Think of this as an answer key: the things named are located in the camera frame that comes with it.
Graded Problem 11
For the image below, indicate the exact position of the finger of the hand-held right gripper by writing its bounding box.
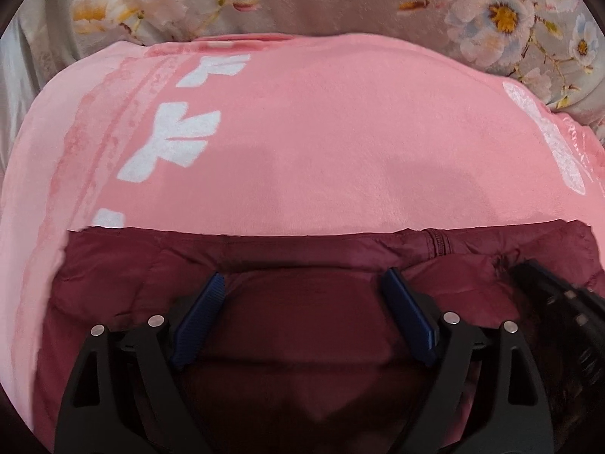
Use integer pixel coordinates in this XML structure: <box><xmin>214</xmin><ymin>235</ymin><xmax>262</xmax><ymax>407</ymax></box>
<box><xmin>512</xmin><ymin>259</ymin><xmax>605</xmax><ymax>389</ymax></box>

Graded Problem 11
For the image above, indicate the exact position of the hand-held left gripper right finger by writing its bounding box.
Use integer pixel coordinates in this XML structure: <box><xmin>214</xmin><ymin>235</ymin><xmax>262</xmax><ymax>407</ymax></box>
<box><xmin>381</xmin><ymin>268</ymin><xmax>555</xmax><ymax>454</ymax></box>

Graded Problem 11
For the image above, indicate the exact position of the white satin curtain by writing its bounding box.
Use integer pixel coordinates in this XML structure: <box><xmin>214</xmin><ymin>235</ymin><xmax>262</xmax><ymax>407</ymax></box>
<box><xmin>0</xmin><ymin>21</ymin><xmax>60</xmax><ymax>152</ymax></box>

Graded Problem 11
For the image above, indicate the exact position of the maroon quilted puffer jacket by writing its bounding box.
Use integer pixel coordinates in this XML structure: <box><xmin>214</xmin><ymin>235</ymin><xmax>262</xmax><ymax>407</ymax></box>
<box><xmin>34</xmin><ymin>219</ymin><xmax>605</xmax><ymax>454</ymax></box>

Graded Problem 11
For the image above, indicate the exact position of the pink fleece blanket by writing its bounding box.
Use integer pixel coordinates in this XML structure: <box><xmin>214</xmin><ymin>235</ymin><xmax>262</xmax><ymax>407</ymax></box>
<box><xmin>0</xmin><ymin>32</ymin><xmax>605</xmax><ymax>440</ymax></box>

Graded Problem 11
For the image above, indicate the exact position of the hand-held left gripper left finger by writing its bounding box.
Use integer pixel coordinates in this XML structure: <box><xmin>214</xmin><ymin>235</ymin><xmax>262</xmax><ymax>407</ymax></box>
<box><xmin>54</xmin><ymin>272</ymin><xmax>224</xmax><ymax>454</ymax></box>

